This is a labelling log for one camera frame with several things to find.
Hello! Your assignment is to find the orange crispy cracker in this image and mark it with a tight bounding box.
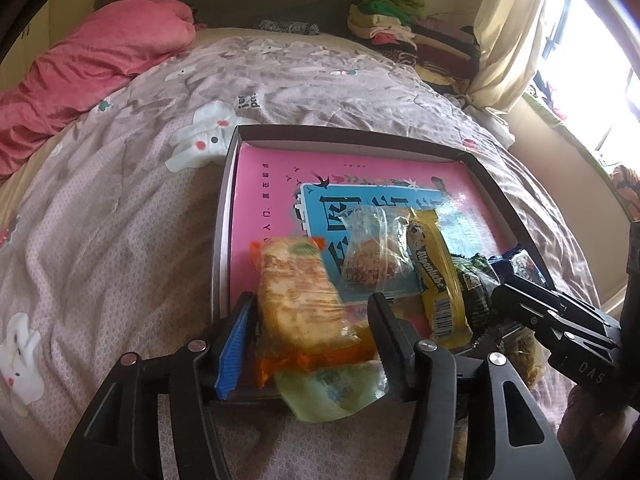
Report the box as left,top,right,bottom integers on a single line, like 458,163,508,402
250,236,376,388

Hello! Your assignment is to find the clear round cake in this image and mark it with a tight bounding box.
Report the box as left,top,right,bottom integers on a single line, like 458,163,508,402
340,205,419,296

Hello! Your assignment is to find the pink and blue book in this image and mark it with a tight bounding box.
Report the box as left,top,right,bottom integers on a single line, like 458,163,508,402
226,142,516,340

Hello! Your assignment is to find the black shallow cardboard tray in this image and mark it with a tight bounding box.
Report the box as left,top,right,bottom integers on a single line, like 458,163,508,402
212,126,553,318

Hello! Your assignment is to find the clear flaky pastry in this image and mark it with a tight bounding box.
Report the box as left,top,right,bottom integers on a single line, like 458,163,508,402
503,328,547,390

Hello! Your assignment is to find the blue Oreo cookie packet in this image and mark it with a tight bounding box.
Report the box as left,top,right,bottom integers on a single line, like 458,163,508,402
489,245,547,286

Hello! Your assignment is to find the pink quilt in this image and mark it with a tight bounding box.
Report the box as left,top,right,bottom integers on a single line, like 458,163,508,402
1,0,196,179

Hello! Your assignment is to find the stack of folded clothes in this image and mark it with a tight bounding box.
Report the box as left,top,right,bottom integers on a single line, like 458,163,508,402
347,0,480,94

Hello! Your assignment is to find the lilac patterned bedspread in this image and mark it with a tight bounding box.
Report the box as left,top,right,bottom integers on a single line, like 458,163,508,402
1,29,599,479

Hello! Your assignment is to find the cream curtain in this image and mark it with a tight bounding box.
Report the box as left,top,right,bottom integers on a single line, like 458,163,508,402
468,0,544,113

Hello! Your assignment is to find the yellow chocolate bar wrapper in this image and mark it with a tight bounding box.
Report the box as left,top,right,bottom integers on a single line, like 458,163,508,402
407,209,473,349

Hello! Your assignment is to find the person's right hand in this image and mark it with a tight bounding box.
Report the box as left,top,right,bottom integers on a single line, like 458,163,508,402
556,386,639,479

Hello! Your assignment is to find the green black seaweed snack packet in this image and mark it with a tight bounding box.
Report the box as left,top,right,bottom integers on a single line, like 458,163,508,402
451,254,500,335

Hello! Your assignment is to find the light green pastry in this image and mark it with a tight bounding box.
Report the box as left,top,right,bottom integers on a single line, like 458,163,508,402
274,359,388,424

